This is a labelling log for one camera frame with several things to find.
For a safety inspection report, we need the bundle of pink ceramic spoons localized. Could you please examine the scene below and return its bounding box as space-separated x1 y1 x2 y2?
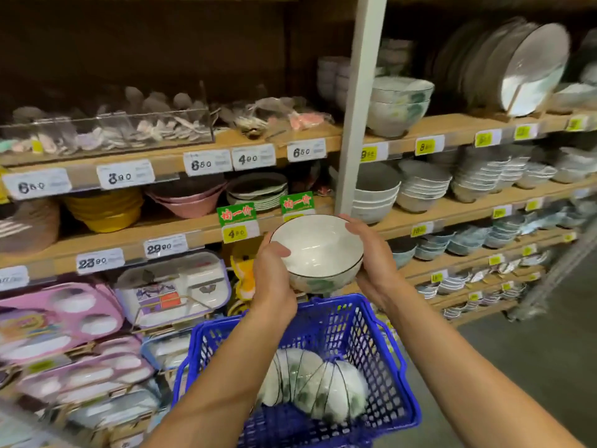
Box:
287 109 335 132

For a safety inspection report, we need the person's left forearm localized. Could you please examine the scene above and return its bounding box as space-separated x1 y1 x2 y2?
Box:
142 305 297 448

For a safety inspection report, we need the blue shopping basket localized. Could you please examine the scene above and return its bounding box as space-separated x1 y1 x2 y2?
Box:
171 293 423 448

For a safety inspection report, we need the row of blue grey bowls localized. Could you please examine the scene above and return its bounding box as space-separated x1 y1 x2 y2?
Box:
415 200 597 262

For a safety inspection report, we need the clear box of spoons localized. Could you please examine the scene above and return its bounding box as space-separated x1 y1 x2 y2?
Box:
0 106 215 159

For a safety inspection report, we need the person's left hand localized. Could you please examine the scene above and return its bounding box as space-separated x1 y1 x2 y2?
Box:
251 233 299 322

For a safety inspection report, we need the white price tag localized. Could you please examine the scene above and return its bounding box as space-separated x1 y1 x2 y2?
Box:
183 149 233 177
0 265 30 292
231 143 277 172
143 233 189 261
287 138 327 163
96 159 155 190
76 248 126 276
2 167 73 201

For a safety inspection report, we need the person's right forearm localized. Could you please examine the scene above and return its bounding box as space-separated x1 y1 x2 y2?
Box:
382 282 584 448

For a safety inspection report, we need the yellow bear divided plate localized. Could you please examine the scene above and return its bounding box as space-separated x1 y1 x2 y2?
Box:
229 237 257 304

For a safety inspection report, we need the white divided kids plate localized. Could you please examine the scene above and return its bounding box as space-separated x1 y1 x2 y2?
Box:
113 250 232 330

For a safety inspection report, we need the pink divided kids plate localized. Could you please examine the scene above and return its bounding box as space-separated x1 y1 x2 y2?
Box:
0 282 124 365
16 335 155 406

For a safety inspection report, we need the stack of large white bowls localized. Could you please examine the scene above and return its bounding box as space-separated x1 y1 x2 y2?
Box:
328 162 402 225

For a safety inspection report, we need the blue divided kids plate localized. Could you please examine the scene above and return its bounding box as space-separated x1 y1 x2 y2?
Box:
139 329 195 371
65 389 162 430

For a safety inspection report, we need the nested row of floral bowls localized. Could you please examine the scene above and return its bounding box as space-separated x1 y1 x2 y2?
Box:
256 348 369 424

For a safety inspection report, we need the row of black-rimmed floral plates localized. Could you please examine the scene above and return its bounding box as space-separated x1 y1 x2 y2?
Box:
427 17 571 118

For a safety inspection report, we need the wooden plate rack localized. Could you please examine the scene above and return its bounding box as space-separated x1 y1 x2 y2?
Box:
506 83 524 118

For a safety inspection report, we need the stack of pale green plates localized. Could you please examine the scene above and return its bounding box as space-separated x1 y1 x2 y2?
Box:
226 172 289 213

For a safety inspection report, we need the green sign price tag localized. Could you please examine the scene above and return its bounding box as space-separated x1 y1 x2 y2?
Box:
279 190 317 223
216 202 261 245

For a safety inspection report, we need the person's right hand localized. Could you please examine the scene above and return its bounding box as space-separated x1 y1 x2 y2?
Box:
339 214 407 309

